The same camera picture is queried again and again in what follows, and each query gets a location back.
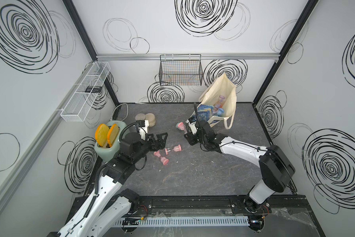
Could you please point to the canvas bag with starry print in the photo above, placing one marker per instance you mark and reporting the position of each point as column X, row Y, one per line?
column 218, row 102

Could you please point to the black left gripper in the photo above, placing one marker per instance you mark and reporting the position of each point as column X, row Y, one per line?
column 160, row 144

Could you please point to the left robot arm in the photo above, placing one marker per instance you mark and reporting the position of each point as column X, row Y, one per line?
column 94, row 218

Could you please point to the yellow toast slice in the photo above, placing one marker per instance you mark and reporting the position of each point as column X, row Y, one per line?
column 112, row 135
column 101, row 134

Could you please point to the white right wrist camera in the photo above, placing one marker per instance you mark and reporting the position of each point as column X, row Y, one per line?
column 192, row 124

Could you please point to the black wire basket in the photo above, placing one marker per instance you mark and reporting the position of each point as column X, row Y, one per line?
column 180, row 70

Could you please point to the white slotted cable duct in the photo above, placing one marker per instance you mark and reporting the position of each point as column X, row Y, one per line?
column 203, row 221

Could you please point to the pink hourglass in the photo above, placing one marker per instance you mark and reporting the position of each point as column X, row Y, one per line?
column 176, row 148
column 181, row 126
column 162, row 158

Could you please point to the tall glass jar with rice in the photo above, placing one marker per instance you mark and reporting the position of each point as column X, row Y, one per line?
column 140, row 116

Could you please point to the yellow toast slice right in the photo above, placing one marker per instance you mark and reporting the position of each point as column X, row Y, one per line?
column 112, row 135

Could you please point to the mint green toaster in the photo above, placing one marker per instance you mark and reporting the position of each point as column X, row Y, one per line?
column 107, row 153

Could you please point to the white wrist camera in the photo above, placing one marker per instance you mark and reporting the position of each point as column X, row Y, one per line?
column 143, row 128
column 192, row 124

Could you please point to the yellow toast slice left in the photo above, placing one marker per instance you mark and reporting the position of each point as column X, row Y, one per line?
column 101, row 134

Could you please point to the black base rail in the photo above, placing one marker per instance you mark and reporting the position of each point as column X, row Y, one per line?
column 234, row 204

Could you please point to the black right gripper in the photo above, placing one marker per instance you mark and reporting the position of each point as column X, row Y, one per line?
column 189, row 138

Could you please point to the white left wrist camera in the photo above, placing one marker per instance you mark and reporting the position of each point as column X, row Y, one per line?
column 143, row 128

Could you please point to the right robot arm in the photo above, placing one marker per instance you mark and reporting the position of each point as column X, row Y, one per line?
column 276, row 169

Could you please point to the short jar with beige lid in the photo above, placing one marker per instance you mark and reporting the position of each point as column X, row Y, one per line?
column 150, row 117

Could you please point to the white wire shelf basket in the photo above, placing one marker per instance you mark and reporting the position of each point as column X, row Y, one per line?
column 82, row 100

